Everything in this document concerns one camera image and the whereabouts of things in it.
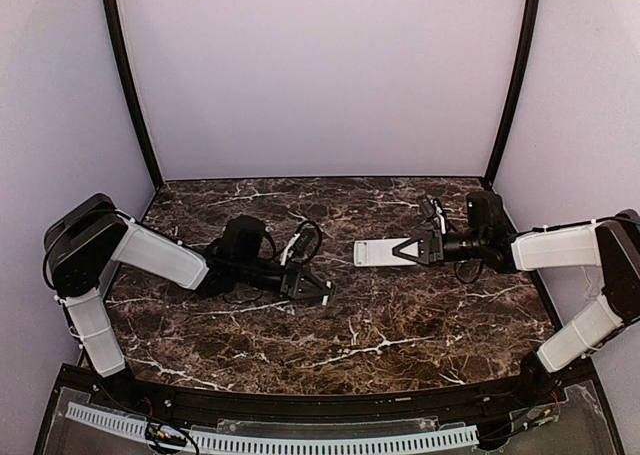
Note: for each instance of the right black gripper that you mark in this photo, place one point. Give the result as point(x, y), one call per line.
point(435, 246)

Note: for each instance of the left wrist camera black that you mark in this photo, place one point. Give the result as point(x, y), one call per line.
point(305, 238)

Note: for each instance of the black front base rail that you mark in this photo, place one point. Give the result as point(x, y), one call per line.
point(568, 416)

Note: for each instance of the white remote control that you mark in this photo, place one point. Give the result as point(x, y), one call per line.
point(378, 253)

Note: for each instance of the right black frame post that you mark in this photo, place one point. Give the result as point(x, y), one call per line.
point(521, 58)

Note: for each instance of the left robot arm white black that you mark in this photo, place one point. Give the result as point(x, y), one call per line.
point(80, 245)

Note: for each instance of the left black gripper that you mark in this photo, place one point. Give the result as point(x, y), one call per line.
point(291, 282)

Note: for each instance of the white battery cover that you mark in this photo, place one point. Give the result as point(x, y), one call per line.
point(328, 292)

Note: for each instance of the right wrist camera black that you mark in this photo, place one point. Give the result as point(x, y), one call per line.
point(427, 208)

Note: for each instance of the left black frame post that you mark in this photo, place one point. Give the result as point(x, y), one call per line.
point(129, 89)

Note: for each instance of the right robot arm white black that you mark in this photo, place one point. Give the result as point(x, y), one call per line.
point(609, 243)

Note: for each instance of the white slotted cable duct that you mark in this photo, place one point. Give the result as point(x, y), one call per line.
point(412, 436)

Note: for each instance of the black frame post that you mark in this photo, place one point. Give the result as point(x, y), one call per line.
point(521, 58)
point(129, 89)

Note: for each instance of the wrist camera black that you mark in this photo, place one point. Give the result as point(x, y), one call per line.
point(427, 208)
point(305, 238)

